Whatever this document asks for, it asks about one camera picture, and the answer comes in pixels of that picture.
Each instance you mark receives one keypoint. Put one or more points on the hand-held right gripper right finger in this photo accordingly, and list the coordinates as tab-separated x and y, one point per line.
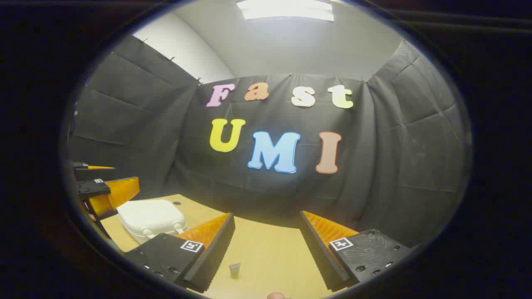
320	253

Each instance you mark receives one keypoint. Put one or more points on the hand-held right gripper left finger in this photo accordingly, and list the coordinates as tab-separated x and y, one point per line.
212	257

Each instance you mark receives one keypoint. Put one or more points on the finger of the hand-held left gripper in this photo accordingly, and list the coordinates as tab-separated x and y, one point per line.
93	189
89	173

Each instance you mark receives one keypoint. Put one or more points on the white suitcase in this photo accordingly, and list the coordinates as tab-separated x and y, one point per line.
151	218

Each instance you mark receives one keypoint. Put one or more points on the black backdrop cloth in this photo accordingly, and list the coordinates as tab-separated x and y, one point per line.
374	166

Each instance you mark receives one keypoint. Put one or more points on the ceiling light panel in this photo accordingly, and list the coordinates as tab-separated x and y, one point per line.
286	9

